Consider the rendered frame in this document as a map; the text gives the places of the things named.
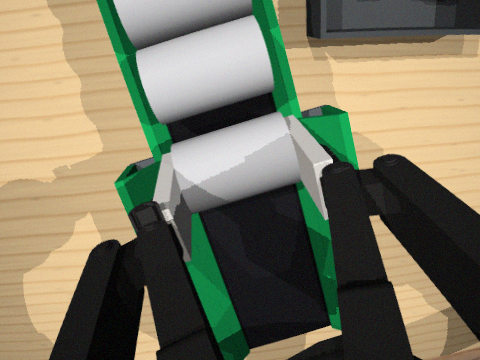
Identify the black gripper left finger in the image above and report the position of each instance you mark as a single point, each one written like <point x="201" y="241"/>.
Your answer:
<point x="101" y="325"/>

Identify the grey metal cylinder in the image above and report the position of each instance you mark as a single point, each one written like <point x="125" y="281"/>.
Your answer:
<point x="235" y="162"/>
<point x="149" y="22"/>
<point x="205" y="70"/>

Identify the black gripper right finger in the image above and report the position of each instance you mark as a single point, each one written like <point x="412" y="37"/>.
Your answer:
<point x="438" y="230"/>

